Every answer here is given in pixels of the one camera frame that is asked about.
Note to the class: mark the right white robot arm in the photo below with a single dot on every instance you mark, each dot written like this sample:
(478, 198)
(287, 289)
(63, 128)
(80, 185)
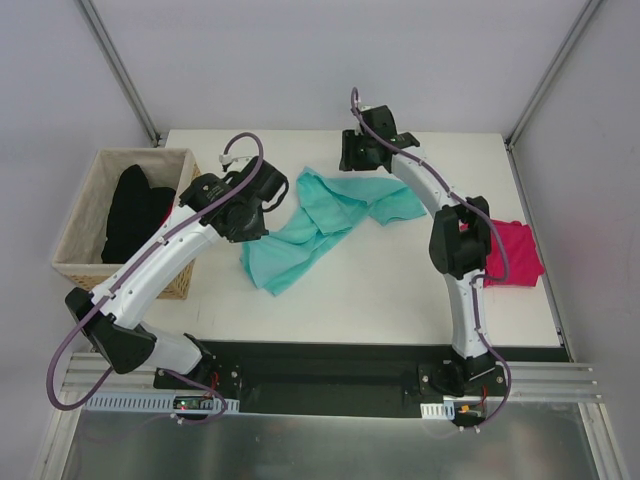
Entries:
(460, 240)

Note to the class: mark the pink folded t-shirt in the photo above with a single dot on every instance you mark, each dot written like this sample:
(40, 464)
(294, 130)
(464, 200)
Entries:
(525, 267)

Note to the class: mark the white cable duct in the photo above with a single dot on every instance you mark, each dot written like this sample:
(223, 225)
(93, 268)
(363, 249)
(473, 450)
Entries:
(444, 410)
(159, 403)

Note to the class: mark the aluminium corner post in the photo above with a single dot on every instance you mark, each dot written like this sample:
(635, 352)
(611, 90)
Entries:
(551, 74)
(114, 61)

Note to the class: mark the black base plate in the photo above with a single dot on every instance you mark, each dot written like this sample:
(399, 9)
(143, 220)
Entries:
(355, 380)

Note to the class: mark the left white cable duct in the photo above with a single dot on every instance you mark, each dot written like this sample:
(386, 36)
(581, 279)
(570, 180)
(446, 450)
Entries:
(159, 403)

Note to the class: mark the wicker laundry basket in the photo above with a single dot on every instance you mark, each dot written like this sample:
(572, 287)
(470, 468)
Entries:
(78, 254)

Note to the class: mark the black garment in basket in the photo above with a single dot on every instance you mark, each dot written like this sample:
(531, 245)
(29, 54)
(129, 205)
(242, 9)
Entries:
(137, 211)

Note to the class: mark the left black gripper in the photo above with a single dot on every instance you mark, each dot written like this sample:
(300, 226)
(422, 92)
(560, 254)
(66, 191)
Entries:
(270, 181)

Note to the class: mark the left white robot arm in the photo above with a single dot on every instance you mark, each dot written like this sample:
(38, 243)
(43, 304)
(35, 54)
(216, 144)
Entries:
(210, 209)

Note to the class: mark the aluminium rail frame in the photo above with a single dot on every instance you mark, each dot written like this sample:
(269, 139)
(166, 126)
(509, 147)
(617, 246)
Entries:
(531, 381)

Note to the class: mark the teal t-shirt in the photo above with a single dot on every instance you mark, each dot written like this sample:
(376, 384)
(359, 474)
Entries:
(329, 209)

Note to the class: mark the left aluminium corner post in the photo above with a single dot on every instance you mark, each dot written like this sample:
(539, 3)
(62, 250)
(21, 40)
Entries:
(114, 61)

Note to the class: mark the right aluminium corner post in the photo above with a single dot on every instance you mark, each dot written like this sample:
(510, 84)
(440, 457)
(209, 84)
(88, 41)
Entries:
(551, 74)

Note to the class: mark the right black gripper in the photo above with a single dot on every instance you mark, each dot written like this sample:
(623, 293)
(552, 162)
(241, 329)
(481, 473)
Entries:
(353, 151)

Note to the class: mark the right white cable duct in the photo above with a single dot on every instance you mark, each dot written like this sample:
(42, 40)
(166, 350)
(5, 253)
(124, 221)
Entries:
(444, 410)

